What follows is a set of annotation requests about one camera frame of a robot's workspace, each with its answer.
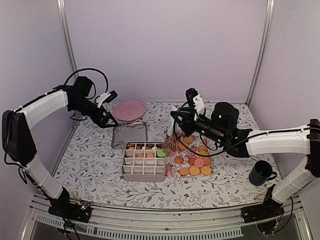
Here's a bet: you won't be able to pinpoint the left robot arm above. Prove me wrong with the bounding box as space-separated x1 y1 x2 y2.
2 76 118 217

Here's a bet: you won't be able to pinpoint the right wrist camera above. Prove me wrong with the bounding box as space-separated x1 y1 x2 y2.
185 88 206 116

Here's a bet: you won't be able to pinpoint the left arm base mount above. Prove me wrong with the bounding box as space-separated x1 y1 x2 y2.
48 201 92 223

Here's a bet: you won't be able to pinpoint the floral cookie tray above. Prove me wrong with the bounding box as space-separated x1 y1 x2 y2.
165 132 213 177

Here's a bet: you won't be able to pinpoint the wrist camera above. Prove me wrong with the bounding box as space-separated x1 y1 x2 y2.
94 90 118 108
185 88 206 116

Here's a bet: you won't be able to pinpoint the pink plate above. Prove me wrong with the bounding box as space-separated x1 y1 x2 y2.
113 100 146 122

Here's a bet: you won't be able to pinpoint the pink divided cookie tin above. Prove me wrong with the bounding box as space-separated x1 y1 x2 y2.
121 141 167 183

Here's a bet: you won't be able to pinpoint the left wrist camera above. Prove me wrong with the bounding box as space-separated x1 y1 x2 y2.
94 90 118 108

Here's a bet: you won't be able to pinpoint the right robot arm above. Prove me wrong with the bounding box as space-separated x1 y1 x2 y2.
170 102 320 218

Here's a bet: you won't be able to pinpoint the green sandwich cookie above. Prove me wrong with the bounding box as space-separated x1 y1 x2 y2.
156 149 167 158

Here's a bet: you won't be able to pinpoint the right aluminium frame post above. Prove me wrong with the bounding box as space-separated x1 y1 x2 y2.
245 0 275 108

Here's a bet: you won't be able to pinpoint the round cracker cookie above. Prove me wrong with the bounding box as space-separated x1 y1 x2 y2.
183 136 194 145
200 165 212 176

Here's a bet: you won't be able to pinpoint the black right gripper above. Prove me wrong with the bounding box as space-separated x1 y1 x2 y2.
171 106 226 145

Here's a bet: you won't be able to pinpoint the aluminium frame post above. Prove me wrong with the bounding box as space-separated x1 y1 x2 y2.
245 0 275 108
56 0 78 72

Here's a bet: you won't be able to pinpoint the swirl butter cookie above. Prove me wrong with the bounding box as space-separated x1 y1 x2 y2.
127 143 136 150

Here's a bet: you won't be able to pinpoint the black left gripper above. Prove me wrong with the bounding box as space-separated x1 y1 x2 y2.
70 97 119 128

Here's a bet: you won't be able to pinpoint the dark blue mug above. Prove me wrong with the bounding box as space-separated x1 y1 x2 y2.
248 160 278 186

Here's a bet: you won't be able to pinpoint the left aluminium frame post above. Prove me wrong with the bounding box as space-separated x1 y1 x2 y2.
56 0 78 72

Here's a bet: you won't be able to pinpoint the silver tin lid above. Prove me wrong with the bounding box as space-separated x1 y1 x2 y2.
111 122 148 149

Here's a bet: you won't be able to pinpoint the metal tongs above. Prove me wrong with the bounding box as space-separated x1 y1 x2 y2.
163 113 177 156

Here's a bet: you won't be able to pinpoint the front aluminium rail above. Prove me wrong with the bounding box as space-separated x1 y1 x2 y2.
21 194 313 240

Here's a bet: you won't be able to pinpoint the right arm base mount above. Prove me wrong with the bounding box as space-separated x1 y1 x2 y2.
241 204 285 235

